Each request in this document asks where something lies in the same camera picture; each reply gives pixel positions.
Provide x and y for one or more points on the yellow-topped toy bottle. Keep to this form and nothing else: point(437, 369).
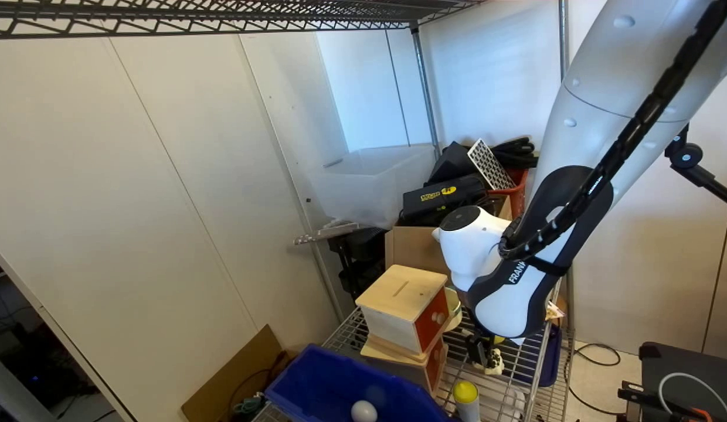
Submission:
point(467, 394)

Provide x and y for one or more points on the blue plastic box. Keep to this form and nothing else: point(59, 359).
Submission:
point(325, 387)

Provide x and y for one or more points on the flat brown cardboard piece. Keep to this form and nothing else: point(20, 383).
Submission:
point(237, 376)

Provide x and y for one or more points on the white purple package card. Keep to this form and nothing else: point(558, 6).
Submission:
point(554, 311)

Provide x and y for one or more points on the black fabric bag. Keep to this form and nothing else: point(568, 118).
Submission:
point(516, 154)

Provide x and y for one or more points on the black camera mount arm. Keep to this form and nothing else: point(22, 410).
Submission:
point(699, 173)

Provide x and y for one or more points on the black object beside carton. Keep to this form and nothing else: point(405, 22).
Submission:
point(359, 262)

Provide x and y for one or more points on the brown cardboard box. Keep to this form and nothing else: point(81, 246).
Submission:
point(413, 250)

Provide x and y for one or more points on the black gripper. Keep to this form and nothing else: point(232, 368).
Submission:
point(480, 338)

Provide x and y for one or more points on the silver metal bracket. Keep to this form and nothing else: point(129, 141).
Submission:
point(325, 234)

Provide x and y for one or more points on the large wooden red-front box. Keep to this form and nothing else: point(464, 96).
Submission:
point(395, 302)

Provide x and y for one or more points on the small wooden red-front box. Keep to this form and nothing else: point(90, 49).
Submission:
point(435, 368)

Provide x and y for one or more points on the white keyboard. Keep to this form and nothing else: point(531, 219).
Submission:
point(490, 166)

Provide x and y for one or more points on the small tortoise doll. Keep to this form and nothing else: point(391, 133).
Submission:
point(495, 364)

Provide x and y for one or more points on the blue bucket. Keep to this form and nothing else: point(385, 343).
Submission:
point(552, 359)

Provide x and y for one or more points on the clear plastic storage bin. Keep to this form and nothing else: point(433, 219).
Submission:
point(364, 188)

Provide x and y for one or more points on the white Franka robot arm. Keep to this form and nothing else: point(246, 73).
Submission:
point(613, 78)

